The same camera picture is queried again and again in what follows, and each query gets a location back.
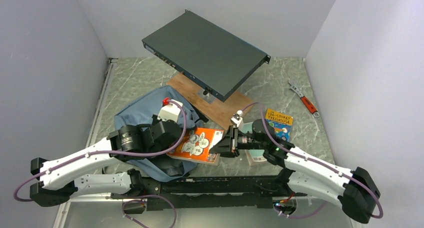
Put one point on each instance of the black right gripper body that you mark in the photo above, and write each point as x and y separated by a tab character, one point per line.
246	141

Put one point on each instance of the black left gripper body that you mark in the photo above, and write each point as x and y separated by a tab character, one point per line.
155	120

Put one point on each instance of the yellow treehouse book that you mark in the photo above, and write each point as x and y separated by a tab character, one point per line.
281	123

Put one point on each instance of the orange cartoon book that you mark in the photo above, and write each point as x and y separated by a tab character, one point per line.
196	144

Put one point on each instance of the blue student backpack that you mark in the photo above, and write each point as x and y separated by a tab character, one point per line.
161	168

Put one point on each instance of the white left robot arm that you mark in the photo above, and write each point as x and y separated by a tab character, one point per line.
71	176

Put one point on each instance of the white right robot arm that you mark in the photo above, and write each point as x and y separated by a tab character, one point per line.
354	191

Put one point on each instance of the teal paperback book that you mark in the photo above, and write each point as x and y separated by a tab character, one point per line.
253	156

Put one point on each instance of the brown wooden board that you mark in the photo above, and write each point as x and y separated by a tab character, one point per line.
219	112

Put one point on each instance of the dark teal rack server unit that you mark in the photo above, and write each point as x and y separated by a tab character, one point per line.
214	59

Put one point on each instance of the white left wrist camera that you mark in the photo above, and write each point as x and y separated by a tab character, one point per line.
170	110

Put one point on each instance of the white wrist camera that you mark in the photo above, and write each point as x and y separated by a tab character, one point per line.
237	119
170	110

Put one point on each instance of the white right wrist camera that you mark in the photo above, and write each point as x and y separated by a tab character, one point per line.
237	119

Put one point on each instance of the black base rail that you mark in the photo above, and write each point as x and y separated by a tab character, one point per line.
259	191

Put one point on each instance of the metal stand bracket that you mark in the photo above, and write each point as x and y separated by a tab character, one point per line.
206	96

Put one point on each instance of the red handled adjustable wrench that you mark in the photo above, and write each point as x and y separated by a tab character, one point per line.
293	86

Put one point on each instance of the aluminium frame rail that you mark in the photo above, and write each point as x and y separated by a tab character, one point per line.
63	209

